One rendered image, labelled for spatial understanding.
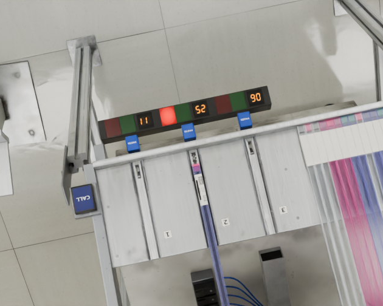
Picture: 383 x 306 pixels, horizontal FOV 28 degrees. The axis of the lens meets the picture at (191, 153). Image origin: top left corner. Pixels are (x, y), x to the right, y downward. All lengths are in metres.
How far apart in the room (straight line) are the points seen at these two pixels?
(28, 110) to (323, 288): 0.96
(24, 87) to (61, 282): 0.69
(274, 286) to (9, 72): 0.94
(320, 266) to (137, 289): 0.42
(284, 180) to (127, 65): 0.83
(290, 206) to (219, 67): 0.82
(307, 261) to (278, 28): 0.71
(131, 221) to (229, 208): 0.18
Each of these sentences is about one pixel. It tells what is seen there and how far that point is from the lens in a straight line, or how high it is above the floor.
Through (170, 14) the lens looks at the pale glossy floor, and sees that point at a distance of 2.11.
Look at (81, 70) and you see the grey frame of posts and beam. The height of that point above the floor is 0.15.
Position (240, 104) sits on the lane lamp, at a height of 0.66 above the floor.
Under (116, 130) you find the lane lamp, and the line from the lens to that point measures 1.49.
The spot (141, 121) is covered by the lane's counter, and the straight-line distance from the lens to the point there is 1.49.
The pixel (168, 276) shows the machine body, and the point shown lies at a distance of 1.74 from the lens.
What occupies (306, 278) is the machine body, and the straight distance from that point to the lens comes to 1.80.
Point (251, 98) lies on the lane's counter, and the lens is 1.50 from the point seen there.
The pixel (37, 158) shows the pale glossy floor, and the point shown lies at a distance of 2.28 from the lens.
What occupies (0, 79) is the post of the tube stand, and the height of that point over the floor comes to 0.01.
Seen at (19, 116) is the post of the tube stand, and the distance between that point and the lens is 2.21.
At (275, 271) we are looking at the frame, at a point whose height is 0.66.
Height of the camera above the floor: 2.00
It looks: 61 degrees down
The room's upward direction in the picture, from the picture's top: 167 degrees clockwise
